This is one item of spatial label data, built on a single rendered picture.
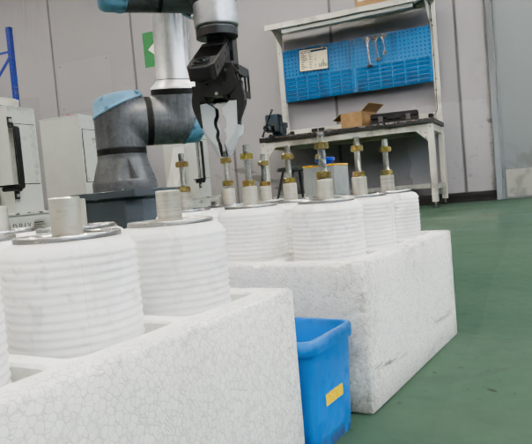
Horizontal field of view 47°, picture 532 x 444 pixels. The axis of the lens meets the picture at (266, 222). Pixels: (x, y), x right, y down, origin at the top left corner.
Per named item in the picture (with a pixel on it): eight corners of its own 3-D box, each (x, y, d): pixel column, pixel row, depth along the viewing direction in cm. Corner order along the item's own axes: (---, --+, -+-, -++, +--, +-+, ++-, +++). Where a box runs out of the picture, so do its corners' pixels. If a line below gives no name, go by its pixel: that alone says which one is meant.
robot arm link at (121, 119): (94, 152, 148) (89, 97, 148) (150, 149, 152) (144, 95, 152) (96, 148, 137) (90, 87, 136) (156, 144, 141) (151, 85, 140)
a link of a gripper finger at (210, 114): (232, 157, 107) (228, 104, 107) (220, 156, 102) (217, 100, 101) (215, 159, 108) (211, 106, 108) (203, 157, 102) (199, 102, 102)
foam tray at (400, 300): (129, 384, 92) (117, 265, 91) (264, 324, 125) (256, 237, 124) (373, 416, 71) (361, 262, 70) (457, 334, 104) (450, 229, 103)
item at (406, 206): (365, 308, 98) (357, 196, 97) (368, 297, 107) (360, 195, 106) (427, 306, 96) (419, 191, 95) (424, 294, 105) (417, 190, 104)
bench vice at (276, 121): (276, 139, 591) (274, 114, 589) (292, 137, 584) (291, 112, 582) (258, 137, 553) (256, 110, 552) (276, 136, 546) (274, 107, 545)
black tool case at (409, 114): (373, 129, 577) (373, 117, 576) (419, 124, 565) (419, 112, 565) (370, 126, 543) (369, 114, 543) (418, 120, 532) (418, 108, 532)
